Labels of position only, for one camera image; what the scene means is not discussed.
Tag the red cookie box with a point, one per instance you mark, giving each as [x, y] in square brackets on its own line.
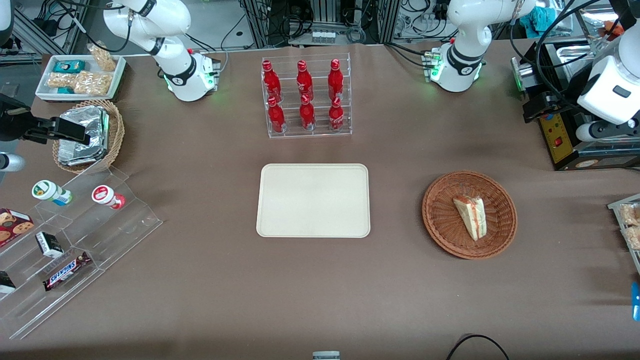
[15, 227]

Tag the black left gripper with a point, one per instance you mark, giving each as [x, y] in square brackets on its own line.
[571, 89]

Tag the white power strip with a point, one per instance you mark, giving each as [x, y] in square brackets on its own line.
[323, 36]

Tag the small teal snack packet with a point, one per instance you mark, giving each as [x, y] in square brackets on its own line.
[66, 90]

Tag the teal snack box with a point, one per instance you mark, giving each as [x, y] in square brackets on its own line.
[70, 66]

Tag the red lid yogurt cup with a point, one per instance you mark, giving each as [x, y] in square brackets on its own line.
[106, 196]

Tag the cream rectangular serving tray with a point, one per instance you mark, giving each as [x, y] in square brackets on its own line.
[313, 200]

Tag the green lid yogurt cup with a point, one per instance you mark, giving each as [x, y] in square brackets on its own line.
[47, 191]

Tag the clear plastic snack tray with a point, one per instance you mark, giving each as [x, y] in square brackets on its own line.
[616, 206]

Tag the aluminium foil container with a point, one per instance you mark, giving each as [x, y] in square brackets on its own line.
[85, 150]

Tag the small black white carton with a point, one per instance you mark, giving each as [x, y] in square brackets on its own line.
[49, 245]

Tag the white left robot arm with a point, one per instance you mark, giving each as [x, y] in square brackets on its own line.
[457, 60]

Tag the snickers chocolate bar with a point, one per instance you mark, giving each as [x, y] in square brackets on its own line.
[66, 271]

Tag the clear bag of crackers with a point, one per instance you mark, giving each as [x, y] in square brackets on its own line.
[61, 81]
[102, 57]
[94, 83]

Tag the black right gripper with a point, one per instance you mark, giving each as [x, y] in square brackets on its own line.
[11, 121]

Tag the dark brown round wicker basket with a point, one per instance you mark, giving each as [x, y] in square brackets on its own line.
[445, 220]

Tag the teal cloth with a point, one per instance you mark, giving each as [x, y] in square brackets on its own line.
[540, 17]

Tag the red cola bottle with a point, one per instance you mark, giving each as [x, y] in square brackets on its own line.
[307, 115]
[336, 116]
[304, 82]
[276, 117]
[271, 82]
[335, 80]

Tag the puffed snack bag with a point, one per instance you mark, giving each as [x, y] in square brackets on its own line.
[631, 215]

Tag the brown table cover cloth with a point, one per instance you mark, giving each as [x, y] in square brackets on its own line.
[210, 280]

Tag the grey device edge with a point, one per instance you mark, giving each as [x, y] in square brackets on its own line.
[326, 355]

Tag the light tan wicker basket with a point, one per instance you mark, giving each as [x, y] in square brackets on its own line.
[116, 135]

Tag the stainless steel tray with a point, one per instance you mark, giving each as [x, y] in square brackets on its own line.
[575, 52]

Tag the white rectangular snack tray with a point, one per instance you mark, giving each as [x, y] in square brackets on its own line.
[45, 87]

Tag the blue plastic item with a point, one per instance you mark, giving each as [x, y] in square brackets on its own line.
[636, 302]

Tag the clear acrylic tiered shelf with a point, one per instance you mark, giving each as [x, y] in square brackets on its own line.
[115, 230]

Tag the aluminium frame rack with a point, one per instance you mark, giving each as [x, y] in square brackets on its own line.
[260, 20]

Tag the triangular wrapped sandwich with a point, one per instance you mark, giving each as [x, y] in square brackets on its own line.
[472, 215]

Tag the black yellow sealing machine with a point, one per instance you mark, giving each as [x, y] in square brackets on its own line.
[565, 146]

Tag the black snack packet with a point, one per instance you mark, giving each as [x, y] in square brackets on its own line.
[6, 283]

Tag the clear acrylic bottle rack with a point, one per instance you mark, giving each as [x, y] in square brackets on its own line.
[320, 134]

